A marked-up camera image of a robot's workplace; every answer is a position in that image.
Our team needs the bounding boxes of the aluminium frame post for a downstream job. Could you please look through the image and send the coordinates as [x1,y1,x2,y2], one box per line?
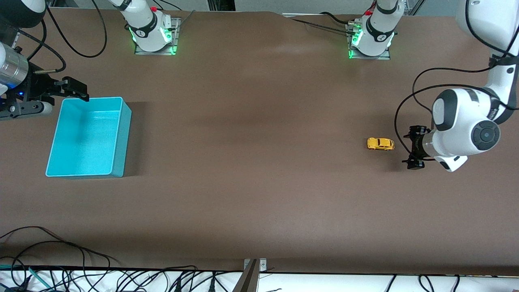
[405,0,424,16]

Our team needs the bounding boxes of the teal plastic bin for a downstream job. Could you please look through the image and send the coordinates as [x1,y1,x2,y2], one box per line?
[45,97,132,178]

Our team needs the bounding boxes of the grey angled metal bar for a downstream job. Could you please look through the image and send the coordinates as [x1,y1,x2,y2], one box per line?
[232,260,260,292]

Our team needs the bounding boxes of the black base cable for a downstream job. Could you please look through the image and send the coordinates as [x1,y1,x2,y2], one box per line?
[290,11,357,35]

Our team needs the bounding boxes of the long black floor cable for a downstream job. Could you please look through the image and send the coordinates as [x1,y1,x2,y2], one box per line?
[0,226,120,268]

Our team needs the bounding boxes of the yellow beetle toy car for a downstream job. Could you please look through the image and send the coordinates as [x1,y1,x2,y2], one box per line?
[367,137,395,151]

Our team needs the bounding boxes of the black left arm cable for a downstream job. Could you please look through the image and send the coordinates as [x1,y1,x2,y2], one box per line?
[395,0,519,152]

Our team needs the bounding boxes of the black right arm cable loop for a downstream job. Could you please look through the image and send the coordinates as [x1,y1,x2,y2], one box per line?
[46,0,107,58]

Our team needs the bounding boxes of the black right camera mount bracket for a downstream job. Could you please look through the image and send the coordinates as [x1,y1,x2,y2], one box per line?
[0,101,43,121]

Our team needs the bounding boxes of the silver table bracket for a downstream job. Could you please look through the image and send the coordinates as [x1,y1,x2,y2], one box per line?
[243,258,267,271]

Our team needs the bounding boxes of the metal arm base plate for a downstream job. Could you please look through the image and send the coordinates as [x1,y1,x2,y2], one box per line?
[347,22,392,60]
[135,17,181,56]

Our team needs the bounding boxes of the teal floor cable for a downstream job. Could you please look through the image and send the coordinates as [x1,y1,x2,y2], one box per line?
[0,264,51,289]

